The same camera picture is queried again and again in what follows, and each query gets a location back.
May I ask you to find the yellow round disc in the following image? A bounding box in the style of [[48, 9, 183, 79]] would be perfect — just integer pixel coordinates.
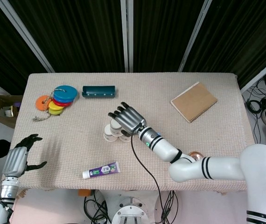
[[48, 101, 65, 112]]

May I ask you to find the orange round disc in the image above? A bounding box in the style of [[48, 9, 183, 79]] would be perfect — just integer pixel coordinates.
[[35, 95, 54, 110]]

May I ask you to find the black floor cable bundle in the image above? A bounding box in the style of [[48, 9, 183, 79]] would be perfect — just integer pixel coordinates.
[[246, 78, 266, 115], [83, 195, 112, 224], [161, 190, 178, 222]]

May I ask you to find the red round disc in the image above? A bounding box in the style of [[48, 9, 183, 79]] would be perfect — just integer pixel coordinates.
[[52, 99, 74, 107]]

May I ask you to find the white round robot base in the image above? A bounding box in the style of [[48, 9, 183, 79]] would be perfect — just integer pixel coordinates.
[[111, 196, 149, 224]]

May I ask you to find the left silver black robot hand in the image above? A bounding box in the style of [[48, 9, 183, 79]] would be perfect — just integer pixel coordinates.
[[2, 133, 48, 177]]

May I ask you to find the brown spiral notebook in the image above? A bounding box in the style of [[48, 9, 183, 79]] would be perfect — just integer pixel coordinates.
[[170, 81, 218, 123]]

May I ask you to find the teal plastic holder tray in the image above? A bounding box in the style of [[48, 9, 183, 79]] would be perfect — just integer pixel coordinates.
[[82, 85, 117, 99]]

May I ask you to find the white partition post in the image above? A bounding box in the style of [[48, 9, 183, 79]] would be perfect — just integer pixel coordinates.
[[0, 0, 56, 73], [239, 52, 266, 93], [178, 0, 214, 72], [120, 0, 134, 72]]

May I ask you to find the purple white toothpaste tube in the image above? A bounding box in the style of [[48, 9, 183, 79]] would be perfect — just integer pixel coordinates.
[[82, 161, 121, 179]]

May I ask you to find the blue round disc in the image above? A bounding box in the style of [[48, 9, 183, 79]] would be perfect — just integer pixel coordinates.
[[53, 85, 80, 103]]

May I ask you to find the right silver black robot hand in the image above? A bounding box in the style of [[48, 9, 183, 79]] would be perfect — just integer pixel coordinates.
[[108, 101, 147, 137]]

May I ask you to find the beige woven tablecloth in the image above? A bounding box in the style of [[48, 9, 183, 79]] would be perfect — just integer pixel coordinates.
[[0, 72, 259, 193]]

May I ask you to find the black right hand cable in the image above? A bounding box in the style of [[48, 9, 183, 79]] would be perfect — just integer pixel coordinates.
[[130, 134, 166, 224]]

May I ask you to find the amber glass jar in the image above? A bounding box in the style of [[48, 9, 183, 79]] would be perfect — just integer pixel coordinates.
[[188, 151, 205, 161]]

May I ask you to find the white paper cup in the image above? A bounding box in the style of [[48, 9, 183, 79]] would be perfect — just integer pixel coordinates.
[[103, 125, 119, 142], [118, 133, 132, 143], [110, 119, 124, 132]]

